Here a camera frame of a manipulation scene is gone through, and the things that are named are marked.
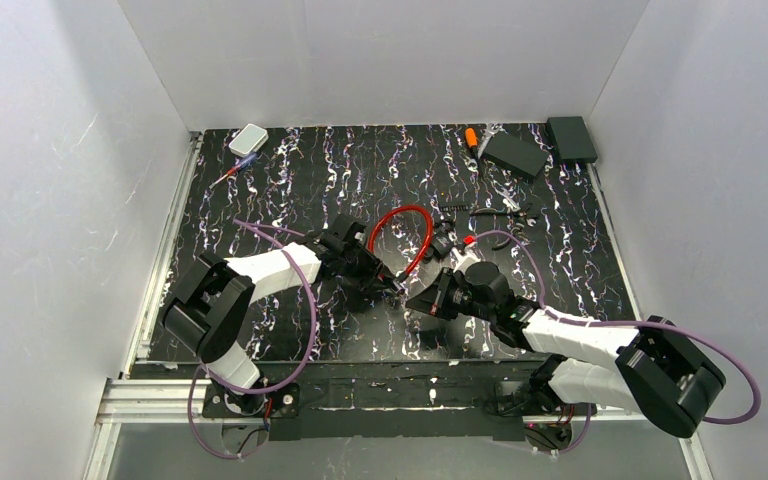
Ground red cable lock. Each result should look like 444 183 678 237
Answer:
366 204 434 284

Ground black padlock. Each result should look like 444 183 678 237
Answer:
425 219 456 261

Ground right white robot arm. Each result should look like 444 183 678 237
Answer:
406 261 726 438

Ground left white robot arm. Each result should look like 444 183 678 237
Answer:
160 214 400 395

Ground black comb strip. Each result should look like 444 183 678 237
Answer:
438 203 472 213

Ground small metal pliers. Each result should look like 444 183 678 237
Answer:
496 189 520 211

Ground red blue pen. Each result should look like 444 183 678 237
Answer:
209 153 259 189

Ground black flat box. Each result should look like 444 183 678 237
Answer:
483 132 549 181

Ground white rectangular box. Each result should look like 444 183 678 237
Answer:
228 123 269 157

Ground black box in corner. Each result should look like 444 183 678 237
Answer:
546 116 598 165

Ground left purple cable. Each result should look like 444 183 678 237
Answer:
187 219 320 461

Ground purple cable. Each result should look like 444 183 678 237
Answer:
463 230 762 456
187 219 320 461

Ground orange-handled screwdriver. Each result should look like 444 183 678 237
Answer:
464 127 481 164

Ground aluminium frame rail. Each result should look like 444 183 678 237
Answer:
83 132 204 479

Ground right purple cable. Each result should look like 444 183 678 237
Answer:
463 230 762 456

